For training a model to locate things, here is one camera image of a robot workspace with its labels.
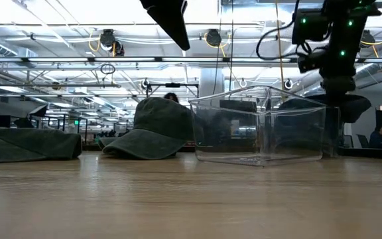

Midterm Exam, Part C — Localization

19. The blue denim cap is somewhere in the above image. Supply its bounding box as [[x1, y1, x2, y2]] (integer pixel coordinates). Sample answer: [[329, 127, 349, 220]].
[[277, 94, 372, 124]]

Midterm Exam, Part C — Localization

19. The black ceiling cable reel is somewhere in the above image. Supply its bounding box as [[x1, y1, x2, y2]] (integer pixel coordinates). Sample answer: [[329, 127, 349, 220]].
[[113, 39, 126, 58], [99, 29, 116, 50], [206, 29, 223, 48], [360, 29, 377, 49]]

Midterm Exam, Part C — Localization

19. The person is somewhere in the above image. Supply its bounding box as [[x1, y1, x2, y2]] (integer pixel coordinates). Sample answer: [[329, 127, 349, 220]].
[[369, 125, 382, 149], [163, 92, 180, 104]]

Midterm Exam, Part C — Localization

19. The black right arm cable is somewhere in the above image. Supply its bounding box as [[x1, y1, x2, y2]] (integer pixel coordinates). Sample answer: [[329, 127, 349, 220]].
[[255, 0, 301, 61]]

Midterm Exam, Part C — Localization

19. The tall clear plastic container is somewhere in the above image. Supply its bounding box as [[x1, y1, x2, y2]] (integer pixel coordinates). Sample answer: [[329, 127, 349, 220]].
[[322, 105, 342, 158]]

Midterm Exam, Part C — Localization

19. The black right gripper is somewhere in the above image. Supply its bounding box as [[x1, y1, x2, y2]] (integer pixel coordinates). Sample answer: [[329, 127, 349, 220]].
[[319, 58, 358, 96]]

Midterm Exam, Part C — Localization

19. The black background rig frame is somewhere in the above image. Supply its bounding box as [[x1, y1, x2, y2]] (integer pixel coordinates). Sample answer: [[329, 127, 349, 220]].
[[146, 82, 200, 110]]

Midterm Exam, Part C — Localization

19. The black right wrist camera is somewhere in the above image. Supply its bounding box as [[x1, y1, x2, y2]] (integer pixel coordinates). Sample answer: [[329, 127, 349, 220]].
[[297, 48, 328, 74]]

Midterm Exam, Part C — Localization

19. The silver ventilation duct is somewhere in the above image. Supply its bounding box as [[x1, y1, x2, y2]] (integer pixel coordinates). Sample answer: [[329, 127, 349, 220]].
[[355, 62, 377, 81]]

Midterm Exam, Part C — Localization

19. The clear square plastic bin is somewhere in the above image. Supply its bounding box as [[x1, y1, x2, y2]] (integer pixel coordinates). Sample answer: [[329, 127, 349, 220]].
[[188, 85, 327, 167]]

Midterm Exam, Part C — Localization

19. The black office chair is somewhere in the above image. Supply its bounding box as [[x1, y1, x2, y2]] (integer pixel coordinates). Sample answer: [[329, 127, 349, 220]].
[[356, 134, 371, 149]]

